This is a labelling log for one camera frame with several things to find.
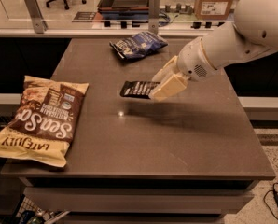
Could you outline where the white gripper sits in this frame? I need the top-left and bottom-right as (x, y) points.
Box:
(149, 37), (216, 102)

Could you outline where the dark rxbar chocolate bar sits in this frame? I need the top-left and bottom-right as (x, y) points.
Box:
(120, 81), (159, 99)

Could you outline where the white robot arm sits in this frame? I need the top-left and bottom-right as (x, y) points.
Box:
(149, 0), (278, 101)

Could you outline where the blue chip bag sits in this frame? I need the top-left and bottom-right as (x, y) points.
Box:
(109, 31), (168, 60)

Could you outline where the brown Late July chip bag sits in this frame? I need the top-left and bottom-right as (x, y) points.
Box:
(0, 76), (89, 167)

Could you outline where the cardboard box with label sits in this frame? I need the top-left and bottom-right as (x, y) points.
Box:
(194, 0), (233, 20)

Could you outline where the open dark case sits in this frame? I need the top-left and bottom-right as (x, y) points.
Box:
(97, 0), (149, 16)

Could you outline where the middle metal glass bracket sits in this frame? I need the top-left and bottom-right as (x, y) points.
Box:
(148, 0), (160, 34)

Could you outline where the metal glass bracket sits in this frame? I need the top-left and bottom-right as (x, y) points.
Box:
(148, 0), (160, 34)
(24, 0), (48, 34)

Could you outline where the left metal glass bracket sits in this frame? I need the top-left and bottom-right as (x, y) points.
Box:
(24, 0), (48, 34)

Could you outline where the black cable on floor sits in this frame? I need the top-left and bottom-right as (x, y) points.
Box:
(263, 182), (278, 224)

